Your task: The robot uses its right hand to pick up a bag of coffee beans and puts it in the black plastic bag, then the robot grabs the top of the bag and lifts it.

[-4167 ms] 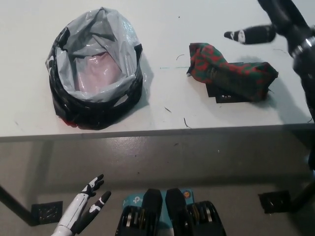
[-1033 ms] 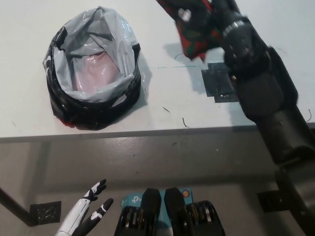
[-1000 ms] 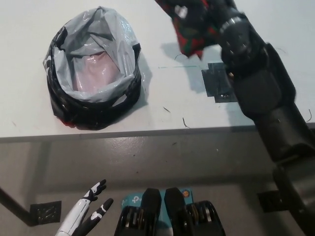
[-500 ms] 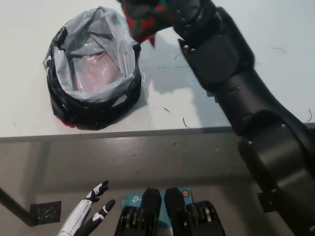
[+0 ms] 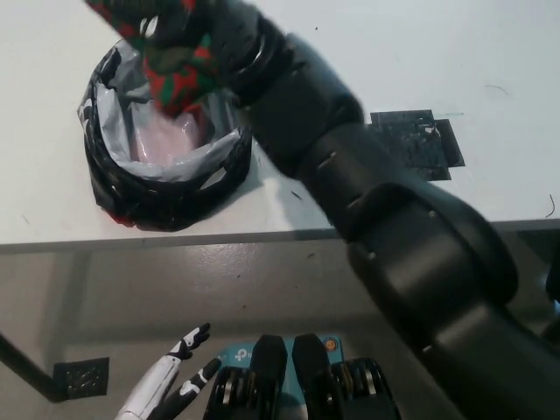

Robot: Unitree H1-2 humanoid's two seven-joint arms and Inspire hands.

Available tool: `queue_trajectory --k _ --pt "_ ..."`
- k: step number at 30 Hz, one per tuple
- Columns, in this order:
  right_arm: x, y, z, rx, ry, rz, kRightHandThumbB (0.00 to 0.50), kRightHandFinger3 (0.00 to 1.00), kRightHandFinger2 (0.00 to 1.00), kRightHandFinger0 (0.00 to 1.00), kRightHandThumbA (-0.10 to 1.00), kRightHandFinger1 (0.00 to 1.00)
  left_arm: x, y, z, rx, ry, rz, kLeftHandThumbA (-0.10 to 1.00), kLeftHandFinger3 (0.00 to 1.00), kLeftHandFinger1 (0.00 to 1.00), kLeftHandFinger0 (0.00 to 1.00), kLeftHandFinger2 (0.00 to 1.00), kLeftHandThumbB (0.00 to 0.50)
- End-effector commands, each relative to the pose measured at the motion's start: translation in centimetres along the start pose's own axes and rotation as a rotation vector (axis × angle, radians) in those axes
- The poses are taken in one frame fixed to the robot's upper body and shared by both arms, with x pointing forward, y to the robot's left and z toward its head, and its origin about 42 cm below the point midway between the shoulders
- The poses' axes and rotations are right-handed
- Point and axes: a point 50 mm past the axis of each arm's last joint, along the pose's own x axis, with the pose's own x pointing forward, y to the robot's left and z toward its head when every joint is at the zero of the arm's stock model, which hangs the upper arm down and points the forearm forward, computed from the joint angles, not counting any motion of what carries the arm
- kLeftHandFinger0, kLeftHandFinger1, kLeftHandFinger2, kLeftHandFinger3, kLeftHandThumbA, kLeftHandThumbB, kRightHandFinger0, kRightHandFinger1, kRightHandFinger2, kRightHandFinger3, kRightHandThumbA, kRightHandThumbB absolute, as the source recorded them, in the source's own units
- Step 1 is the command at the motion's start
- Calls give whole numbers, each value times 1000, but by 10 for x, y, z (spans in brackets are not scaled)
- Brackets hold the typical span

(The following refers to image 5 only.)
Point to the red green coffee bean bag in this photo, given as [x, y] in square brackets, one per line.
[175, 83]

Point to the black tape patch on table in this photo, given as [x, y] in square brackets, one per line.
[411, 140]

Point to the black table leg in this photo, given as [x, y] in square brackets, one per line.
[26, 365]

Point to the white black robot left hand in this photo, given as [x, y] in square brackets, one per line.
[153, 385]

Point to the dark rounded object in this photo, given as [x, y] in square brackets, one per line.
[553, 284]

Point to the black floor tape patch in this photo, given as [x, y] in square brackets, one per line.
[83, 376]

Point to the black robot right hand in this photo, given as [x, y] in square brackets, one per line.
[219, 22]

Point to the black plastic bag grey inside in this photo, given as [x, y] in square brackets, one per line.
[153, 205]

